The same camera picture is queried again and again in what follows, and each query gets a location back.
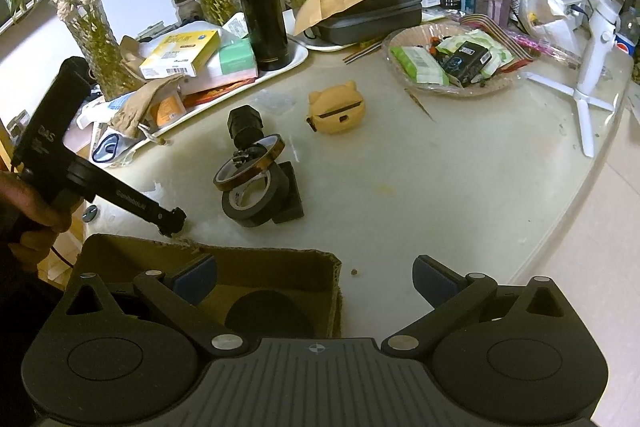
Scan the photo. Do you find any small black box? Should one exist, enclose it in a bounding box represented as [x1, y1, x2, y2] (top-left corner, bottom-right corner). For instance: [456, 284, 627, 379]
[442, 41, 493, 88]

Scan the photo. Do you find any white plastic bag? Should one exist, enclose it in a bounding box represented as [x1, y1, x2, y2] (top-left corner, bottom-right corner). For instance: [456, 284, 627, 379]
[517, 0, 583, 52]

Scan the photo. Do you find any thin brown stick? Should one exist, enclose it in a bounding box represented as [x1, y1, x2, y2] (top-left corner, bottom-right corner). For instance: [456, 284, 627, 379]
[405, 88, 436, 124]

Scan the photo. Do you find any green and white wipes pack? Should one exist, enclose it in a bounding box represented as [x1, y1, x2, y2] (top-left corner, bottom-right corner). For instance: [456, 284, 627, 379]
[435, 29, 516, 78]

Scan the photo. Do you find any black rectangular block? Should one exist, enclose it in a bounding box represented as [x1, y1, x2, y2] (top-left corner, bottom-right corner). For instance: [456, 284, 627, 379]
[270, 161, 305, 224]

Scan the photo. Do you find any small white device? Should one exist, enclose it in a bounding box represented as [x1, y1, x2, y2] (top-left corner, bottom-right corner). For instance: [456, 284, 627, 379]
[172, 0, 203, 20]

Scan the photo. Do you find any green tissue pack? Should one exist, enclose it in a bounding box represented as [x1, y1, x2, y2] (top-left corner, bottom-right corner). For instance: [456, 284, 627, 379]
[207, 38, 259, 80]

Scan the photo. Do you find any black thermos bottle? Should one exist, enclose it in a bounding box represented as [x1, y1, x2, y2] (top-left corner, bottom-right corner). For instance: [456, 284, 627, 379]
[229, 0, 290, 72]

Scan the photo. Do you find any cola bottle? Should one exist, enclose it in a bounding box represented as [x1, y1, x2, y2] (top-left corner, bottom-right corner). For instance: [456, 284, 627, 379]
[612, 7, 640, 60]

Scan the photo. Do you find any dark grey zip case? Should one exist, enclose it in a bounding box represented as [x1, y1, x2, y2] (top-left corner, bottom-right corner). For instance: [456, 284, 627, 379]
[304, 0, 425, 48]

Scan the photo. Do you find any black tape roll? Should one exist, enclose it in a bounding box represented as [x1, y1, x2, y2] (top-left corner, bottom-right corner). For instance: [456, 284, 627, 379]
[221, 167, 290, 229]

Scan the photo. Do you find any rainbow ribbon cable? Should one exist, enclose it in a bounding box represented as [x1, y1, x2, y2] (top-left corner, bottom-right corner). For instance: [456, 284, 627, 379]
[460, 13, 533, 58]

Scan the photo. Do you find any amber tape roll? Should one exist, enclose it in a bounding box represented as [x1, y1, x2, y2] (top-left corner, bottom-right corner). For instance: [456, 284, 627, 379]
[214, 134, 286, 194]

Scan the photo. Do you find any glass bowl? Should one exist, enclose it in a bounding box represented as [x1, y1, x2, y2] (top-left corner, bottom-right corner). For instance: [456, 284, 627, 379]
[382, 24, 531, 100]

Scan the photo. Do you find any white tray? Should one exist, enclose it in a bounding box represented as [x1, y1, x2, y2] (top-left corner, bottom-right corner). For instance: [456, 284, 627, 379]
[282, 9, 361, 54]
[145, 39, 309, 142]

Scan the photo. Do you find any person's left forearm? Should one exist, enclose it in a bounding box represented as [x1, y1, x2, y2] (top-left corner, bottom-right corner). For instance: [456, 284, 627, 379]
[0, 232, 66, 427]

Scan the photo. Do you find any black knob with metal pins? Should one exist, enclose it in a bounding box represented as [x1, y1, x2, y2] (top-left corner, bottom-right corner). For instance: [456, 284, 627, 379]
[227, 105, 268, 168]

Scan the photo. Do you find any green wet wipes pack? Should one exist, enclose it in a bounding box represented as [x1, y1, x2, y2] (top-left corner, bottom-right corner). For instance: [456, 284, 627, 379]
[390, 45, 451, 86]

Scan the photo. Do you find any yellow bear-shaped case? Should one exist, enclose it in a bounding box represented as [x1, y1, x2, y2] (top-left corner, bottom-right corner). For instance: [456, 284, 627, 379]
[306, 80, 367, 136]

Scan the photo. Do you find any red packet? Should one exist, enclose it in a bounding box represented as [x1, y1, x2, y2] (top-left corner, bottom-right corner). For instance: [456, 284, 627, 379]
[182, 81, 253, 108]

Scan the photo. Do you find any pink plastic packet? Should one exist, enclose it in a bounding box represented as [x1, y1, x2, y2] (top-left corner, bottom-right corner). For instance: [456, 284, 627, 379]
[510, 34, 576, 68]

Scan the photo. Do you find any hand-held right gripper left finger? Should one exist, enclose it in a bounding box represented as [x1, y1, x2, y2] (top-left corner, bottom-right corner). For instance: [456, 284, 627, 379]
[65, 253, 251, 355]

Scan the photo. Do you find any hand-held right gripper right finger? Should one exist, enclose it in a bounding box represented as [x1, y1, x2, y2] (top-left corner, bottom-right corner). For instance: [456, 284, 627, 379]
[381, 254, 576, 354]

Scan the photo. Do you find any brown paper bag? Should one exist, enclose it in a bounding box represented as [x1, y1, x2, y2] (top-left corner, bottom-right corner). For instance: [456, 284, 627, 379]
[109, 74, 187, 138]

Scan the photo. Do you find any yellow cardboard box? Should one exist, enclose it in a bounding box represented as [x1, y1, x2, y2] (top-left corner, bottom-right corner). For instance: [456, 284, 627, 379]
[138, 28, 221, 80]

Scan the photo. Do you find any white gimbal tripod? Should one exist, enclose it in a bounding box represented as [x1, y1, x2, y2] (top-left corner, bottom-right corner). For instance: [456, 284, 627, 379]
[525, 0, 631, 158]

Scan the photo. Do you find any orange packet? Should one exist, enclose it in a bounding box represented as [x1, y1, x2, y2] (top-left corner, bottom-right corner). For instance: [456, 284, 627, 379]
[152, 92, 187, 130]

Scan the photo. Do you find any person's left hand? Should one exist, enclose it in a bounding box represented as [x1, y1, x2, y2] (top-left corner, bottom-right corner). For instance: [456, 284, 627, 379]
[0, 171, 73, 280]

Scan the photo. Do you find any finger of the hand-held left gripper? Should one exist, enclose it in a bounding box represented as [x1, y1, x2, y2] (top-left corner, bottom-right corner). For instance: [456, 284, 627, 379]
[92, 169, 188, 239]

